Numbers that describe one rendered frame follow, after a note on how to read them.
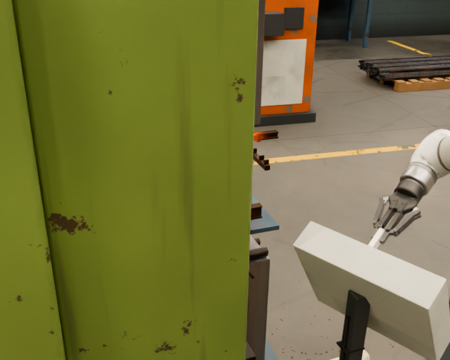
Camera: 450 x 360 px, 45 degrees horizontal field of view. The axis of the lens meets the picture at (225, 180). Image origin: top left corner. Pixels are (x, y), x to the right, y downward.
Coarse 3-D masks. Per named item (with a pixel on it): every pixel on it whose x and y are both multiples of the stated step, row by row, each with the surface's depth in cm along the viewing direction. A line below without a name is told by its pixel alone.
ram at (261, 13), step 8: (264, 0) 130; (264, 8) 131; (264, 16) 132; (256, 56) 136; (256, 64) 136; (256, 72) 137; (256, 80) 138; (256, 88) 139; (256, 96) 140; (256, 104) 141; (256, 112) 142; (256, 120) 143
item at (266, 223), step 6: (252, 198) 237; (264, 210) 227; (264, 216) 222; (270, 216) 222; (252, 222) 218; (258, 222) 218; (264, 222) 218; (270, 222) 218; (276, 222) 218; (252, 228) 214; (258, 228) 214; (264, 228) 214; (270, 228) 215; (276, 228) 216
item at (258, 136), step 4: (256, 132) 232; (260, 132) 233; (264, 132) 233; (268, 132) 233; (272, 132) 233; (276, 132) 234; (256, 136) 231; (260, 136) 231; (264, 136) 233; (268, 136) 234; (272, 136) 235; (276, 136) 235; (256, 140) 232; (260, 140) 232
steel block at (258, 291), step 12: (252, 240) 176; (252, 264) 165; (264, 264) 167; (264, 276) 169; (252, 288) 169; (264, 288) 171; (252, 300) 171; (264, 300) 173; (252, 312) 173; (264, 312) 175; (252, 324) 175; (264, 324) 177; (252, 336) 178; (264, 336) 180; (252, 348) 180; (264, 348) 182
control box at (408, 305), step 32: (320, 256) 123; (352, 256) 120; (384, 256) 118; (320, 288) 138; (352, 288) 124; (384, 288) 113; (416, 288) 111; (384, 320) 126; (416, 320) 114; (448, 320) 121; (416, 352) 129
